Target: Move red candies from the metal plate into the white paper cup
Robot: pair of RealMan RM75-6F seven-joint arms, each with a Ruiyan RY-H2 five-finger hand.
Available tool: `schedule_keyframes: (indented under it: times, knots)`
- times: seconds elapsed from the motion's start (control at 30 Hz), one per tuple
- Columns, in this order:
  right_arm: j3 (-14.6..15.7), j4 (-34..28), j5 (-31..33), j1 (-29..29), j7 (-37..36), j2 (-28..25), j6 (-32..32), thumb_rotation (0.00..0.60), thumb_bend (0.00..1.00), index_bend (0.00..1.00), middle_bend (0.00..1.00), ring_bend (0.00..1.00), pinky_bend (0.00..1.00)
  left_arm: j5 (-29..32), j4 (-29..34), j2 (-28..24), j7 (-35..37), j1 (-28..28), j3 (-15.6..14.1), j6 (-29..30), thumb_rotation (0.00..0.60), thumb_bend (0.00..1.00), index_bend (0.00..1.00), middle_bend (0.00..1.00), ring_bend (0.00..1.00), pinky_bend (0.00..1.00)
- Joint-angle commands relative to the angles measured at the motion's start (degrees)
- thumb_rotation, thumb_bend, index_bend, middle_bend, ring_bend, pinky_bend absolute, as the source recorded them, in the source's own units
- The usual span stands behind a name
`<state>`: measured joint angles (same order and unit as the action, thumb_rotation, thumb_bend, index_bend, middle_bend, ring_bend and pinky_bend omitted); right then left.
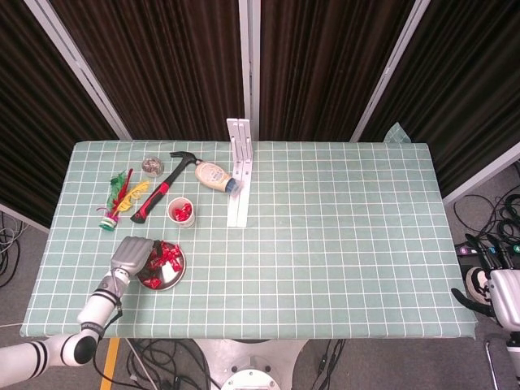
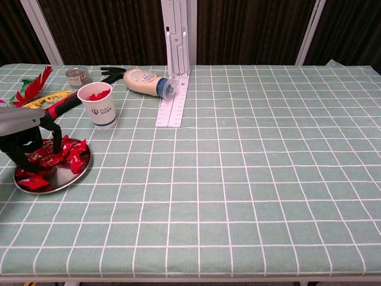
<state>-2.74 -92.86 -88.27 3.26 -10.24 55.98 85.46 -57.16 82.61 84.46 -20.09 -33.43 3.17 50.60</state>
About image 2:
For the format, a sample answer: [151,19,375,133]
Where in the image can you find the white partition post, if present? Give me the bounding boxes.
[19,0,65,66]
[295,0,327,66]
[160,0,198,67]

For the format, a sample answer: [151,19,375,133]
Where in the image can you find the colourful feather shuttlecock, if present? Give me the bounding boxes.
[0,66,73,110]

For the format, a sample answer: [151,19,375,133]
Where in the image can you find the mayonnaise squeeze bottle blue cap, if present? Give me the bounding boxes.
[123,68,179,99]

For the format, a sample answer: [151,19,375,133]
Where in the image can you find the dark brown curtain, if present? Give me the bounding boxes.
[38,0,167,66]
[0,0,50,68]
[303,0,381,75]
[196,0,316,66]

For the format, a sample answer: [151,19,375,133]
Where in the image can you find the white paper cup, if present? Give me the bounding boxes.
[76,82,117,129]

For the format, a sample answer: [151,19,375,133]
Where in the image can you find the green checked tablecloth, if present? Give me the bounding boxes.
[0,58,381,278]

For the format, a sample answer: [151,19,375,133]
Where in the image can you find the small clear jar of clips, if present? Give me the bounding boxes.
[65,67,91,88]

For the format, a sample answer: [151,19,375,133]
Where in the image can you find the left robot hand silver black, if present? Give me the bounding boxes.
[0,105,63,174]

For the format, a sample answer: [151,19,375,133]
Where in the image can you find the red black claw hammer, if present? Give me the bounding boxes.
[43,67,127,120]

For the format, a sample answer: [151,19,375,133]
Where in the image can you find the round metal plate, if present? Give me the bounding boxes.
[13,137,93,195]

